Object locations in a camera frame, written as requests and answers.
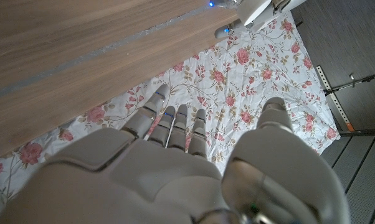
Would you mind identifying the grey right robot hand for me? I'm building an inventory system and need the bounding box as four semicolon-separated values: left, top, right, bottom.
0;83;352;224

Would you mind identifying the black tripod rod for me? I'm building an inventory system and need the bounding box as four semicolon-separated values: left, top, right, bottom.
323;71;375;97

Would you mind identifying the white perforated metal rail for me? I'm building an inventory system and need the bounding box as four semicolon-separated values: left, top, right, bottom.
315;65;356;133

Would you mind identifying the floral rose backdrop cloth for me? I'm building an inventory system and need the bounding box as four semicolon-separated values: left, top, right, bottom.
0;11;341;215

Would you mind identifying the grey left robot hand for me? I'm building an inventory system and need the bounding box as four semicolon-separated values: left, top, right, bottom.
208;0;307;40

